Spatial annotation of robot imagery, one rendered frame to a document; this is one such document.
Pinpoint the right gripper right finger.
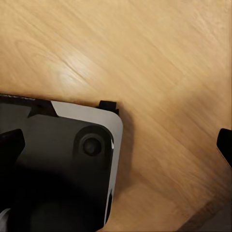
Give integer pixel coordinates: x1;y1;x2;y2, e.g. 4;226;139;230
217;129;232;167

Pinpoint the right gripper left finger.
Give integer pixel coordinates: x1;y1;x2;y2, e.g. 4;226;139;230
0;129;25;186

